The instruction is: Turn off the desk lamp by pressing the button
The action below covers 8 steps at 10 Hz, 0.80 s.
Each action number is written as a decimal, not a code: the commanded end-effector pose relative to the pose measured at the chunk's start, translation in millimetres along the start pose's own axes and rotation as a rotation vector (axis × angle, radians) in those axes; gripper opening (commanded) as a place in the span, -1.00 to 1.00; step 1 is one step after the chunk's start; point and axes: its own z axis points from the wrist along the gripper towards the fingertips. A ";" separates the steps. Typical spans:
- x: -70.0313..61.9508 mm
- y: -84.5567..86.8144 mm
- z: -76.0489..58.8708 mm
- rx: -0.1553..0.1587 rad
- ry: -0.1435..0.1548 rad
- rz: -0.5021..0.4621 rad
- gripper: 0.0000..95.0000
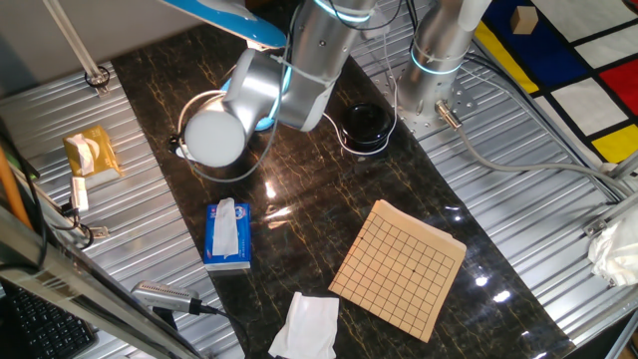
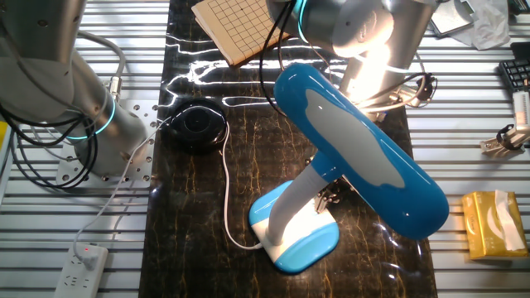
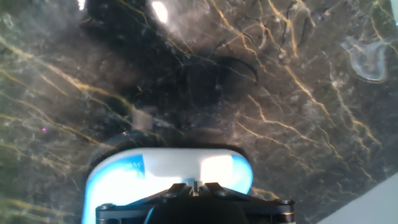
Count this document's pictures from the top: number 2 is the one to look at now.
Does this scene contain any white lamp power cable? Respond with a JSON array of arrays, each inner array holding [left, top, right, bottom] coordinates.
[[72, 105, 264, 270]]

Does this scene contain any crumpled clear plastic wrap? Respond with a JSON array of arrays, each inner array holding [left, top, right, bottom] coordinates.
[[453, 0, 512, 51]]

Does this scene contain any white power strip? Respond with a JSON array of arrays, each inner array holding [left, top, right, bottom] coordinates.
[[52, 243, 109, 298]]

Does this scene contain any blue and white desk lamp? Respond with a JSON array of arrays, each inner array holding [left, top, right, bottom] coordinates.
[[248, 62, 451, 275]]

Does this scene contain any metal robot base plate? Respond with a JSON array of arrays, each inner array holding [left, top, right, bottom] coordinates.
[[55, 100, 161, 190]]

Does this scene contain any black round puck device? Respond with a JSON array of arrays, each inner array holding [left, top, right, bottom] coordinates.
[[160, 98, 229, 156]]

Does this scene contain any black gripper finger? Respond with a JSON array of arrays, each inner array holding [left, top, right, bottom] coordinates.
[[330, 175, 354, 199], [314, 188, 333, 214]]

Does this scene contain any black keyboard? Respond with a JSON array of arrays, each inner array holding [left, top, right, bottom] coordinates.
[[498, 56, 530, 93]]

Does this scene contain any black cable bundle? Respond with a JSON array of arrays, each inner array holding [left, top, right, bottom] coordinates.
[[0, 105, 102, 190]]

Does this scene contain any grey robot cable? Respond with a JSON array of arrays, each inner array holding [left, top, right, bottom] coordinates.
[[70, 27, 127, 103]]

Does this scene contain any gold tissue box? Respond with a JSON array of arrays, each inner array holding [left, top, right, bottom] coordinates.
[[461, 189, 530, 261]]

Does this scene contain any wooden go board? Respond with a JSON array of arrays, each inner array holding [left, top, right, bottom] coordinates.
[[190, 0, 291, 67]]

